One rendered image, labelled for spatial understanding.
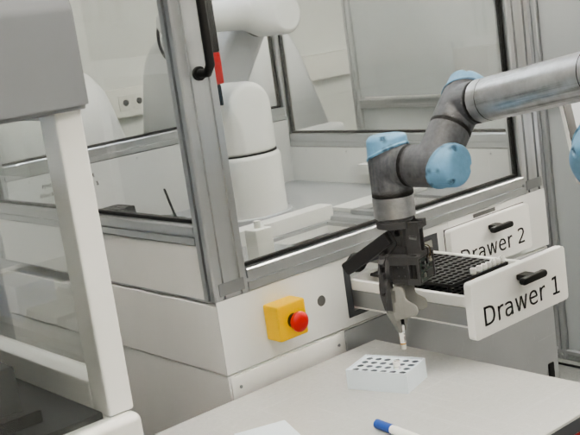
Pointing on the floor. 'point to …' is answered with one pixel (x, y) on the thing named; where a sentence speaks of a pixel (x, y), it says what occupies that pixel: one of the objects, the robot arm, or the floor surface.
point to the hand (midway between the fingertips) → (398, 324)
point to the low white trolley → (403, 401)
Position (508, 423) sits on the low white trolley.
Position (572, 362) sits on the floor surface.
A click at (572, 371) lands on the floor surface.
